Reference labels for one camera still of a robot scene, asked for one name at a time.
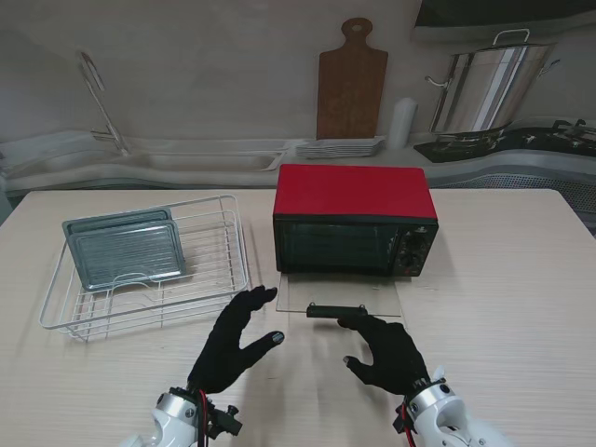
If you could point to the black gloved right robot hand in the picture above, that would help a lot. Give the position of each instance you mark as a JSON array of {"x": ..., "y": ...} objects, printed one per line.
[{"x": 391, "y": 358}]

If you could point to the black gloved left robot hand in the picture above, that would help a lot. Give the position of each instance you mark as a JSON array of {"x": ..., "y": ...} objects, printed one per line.
[{"x": 223, "y": 354}]

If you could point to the ribbed grey metal baking tray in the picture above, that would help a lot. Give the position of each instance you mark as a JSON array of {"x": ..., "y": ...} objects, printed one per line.
[
  {"x": 125, "y": 253},
  {"x": 116, "y": 220}
]

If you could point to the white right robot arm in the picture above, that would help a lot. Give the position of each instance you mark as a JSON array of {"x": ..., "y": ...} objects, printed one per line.
[{"x": 447, "y": 414}]

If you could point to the black oven knob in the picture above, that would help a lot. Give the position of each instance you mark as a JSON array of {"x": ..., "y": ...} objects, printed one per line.
[
  {"x": 416, "y": 242},
  {"x": 412, "y": 260}
]

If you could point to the red black toaster oven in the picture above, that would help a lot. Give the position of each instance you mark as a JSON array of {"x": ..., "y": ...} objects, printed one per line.
[{"x": 354, "y": 191}]

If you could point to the printed kitchen backdrop banner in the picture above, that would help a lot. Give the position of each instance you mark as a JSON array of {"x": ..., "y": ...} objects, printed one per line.
[{"x": 186, "y": 70}]

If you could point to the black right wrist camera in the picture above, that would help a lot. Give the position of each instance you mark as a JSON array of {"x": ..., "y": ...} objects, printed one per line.
[{"x": 399, "y": 421}]

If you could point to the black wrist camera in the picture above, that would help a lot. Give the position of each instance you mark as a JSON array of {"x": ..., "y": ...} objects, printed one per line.
[
  {"x": 399, "y": 421},
  {"x": 228, "y": 421}
]

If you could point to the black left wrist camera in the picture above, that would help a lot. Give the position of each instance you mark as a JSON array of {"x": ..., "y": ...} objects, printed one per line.
[{"x": 228, "y": 421}]

